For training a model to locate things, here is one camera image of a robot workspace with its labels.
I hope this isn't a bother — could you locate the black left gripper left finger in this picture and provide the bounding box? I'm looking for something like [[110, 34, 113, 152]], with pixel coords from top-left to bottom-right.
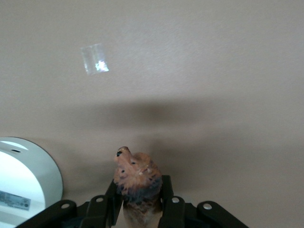
[[15, 178, 124, 228]]

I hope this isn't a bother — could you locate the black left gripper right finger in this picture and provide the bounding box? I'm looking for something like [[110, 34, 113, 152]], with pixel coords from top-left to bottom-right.
[[157, 175, 249, 228]]

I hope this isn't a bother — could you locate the brown lion statue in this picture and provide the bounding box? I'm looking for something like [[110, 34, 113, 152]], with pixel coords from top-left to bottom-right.
[[113, 146, 164, 228]]

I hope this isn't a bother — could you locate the white round desk lamp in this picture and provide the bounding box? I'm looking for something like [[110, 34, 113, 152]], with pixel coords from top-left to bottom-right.
[[0, 137, 64, 228]]

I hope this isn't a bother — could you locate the clear tape piece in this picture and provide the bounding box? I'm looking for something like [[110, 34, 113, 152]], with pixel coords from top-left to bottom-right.
[[80, 42, 110, 76]]

